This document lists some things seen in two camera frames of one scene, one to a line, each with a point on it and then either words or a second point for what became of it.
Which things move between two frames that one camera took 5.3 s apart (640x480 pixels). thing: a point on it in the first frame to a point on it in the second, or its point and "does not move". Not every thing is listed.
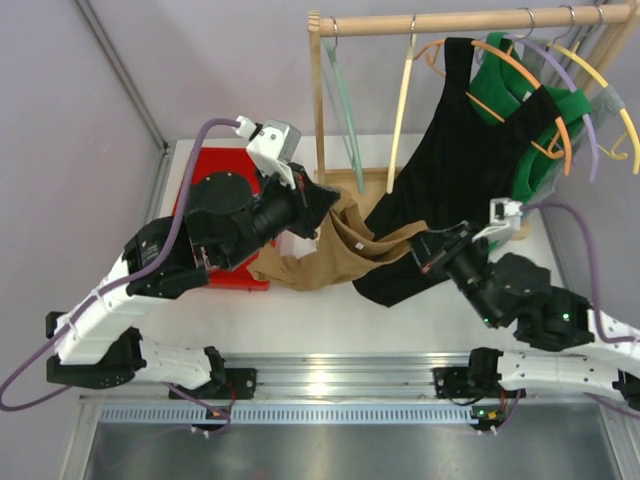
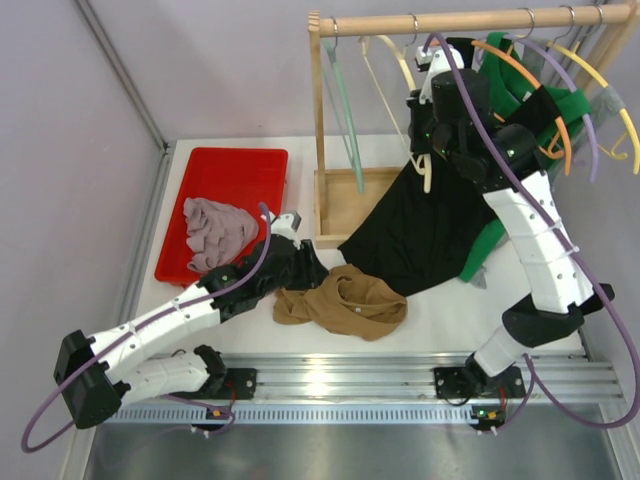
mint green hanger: [347, 108] does not move
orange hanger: [566, 151] does not move
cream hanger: [401, 109] to [423, 164]
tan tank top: [345, 247] to [345, 301]
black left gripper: [301, 204] to [308, 265]
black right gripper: [437, 248] to [417, 110]
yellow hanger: [613, 153] does not move
